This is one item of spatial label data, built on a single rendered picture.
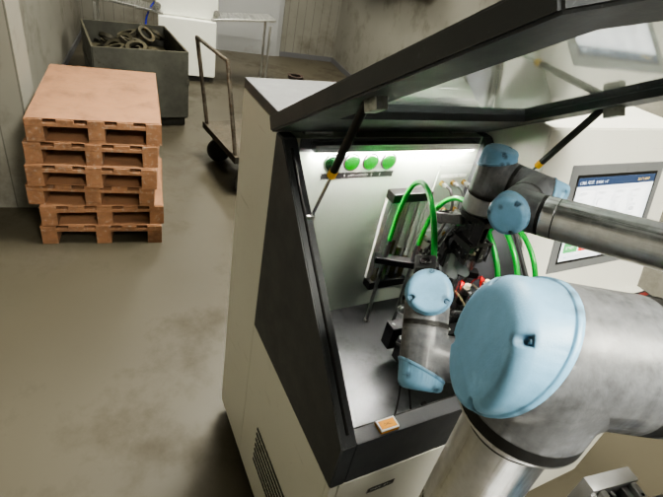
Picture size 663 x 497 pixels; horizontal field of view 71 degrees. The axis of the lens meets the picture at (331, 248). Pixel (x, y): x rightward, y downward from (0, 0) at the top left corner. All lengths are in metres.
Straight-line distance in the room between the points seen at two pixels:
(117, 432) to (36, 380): 0.49
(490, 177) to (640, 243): 0.32
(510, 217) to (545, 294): 0.51
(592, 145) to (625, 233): 0.75
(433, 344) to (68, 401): 1.93
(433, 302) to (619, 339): 0.40
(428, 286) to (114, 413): 1.83
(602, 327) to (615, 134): 1.31
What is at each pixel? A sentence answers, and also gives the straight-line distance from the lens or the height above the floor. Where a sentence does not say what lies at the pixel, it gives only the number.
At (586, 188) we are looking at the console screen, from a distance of 1.64.
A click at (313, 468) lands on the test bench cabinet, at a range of 1.33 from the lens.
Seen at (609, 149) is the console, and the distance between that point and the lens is 1.68.
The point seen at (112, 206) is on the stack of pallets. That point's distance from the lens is 3.24.
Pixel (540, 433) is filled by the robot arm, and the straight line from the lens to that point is 0.42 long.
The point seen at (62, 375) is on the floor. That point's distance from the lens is 2.55.
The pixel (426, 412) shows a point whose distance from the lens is 1.25.
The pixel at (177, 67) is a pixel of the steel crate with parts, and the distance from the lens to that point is 4.92.
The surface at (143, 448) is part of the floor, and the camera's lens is 2.25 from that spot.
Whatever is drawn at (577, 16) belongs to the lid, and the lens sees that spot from 0.56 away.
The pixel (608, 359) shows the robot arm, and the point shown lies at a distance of 0.39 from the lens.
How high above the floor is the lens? 1.88
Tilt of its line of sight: 33 degrees down
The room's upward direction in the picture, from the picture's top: 12 degrees clockwise
